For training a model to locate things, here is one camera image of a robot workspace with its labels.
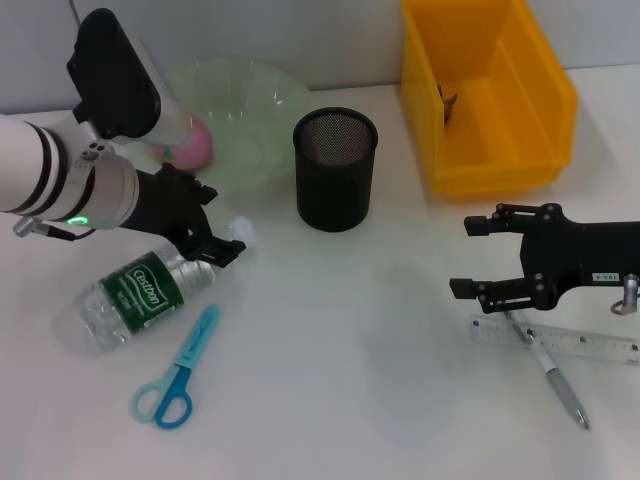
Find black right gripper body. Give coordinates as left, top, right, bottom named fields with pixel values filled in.
left=517, top=202, right=640, bottom=315

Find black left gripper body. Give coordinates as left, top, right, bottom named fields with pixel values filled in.
left=124, top=162, right=214, bottom=254

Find pink peach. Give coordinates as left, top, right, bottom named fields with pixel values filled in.
left=153, top=117, right=215, bottom=173

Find clear water bottle green label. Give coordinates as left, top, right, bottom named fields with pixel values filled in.
left=73, top=215, right=257, bottom=352

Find translucent green plastic fruit plate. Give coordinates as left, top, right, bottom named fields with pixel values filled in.
left=167, top=55, right=310, bottom=202

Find clear plastic ruler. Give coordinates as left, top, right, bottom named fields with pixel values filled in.
left=468, top=313, right=640, bottom=366

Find silver white pen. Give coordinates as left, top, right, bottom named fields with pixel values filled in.
left=501, top=309, right=592, bottom=432

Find black mesh pen holder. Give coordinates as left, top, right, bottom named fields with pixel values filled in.
left=292, top=107, right=380, bottom=234

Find blue scissors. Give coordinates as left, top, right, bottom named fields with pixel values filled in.
left=130, top=304, right=222, bottom=430

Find yellow plastic bin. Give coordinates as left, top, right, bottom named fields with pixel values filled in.
left=399, top=0, right=580, bottom=197

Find right wrist cable with plug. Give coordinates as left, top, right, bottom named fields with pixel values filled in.
left=609, top=273, right=640, bottom=318

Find wrist cable with plug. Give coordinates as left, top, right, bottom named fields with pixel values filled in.
left=13, top=215, right=97, bottom=242
left=609, top=273, right=640, bottom=318

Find left wrist cable with plug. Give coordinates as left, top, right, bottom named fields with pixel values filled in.
left=13, top=215, right=97, bottom=242

